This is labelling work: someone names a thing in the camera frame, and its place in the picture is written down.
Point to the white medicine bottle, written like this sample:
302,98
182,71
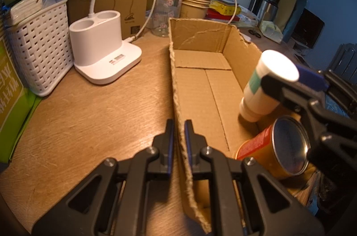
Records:
255,106

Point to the white tissue pack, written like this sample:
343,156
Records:
26,8

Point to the white desk lamp base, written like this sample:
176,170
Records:
94,40

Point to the small white adapter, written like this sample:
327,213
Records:
245,37

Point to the green printed box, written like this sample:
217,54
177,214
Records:
11,102

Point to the pale green tissue pack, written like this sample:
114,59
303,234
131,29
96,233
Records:
270,31

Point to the cardboard box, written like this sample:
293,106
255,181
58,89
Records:
212,91

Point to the orange tin can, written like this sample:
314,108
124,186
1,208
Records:
259,146

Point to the dark radiator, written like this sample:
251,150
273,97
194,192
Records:
345,57

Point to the red book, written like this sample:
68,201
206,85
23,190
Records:
216,14

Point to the white woven plastic basket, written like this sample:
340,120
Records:
41,51

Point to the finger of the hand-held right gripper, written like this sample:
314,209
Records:
274,88
311,78

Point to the stack of paper cups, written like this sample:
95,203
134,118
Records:
192,10

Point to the steel kettle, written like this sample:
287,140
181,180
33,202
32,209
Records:
267,11

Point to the black monitor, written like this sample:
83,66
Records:
308,26

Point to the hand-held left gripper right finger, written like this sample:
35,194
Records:
188,146

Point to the white paper box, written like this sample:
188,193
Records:
246,17

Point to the yellow packet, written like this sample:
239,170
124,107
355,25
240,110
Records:
223,7

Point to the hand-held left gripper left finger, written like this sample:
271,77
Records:
169,152

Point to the black scissors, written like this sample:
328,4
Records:
255,33

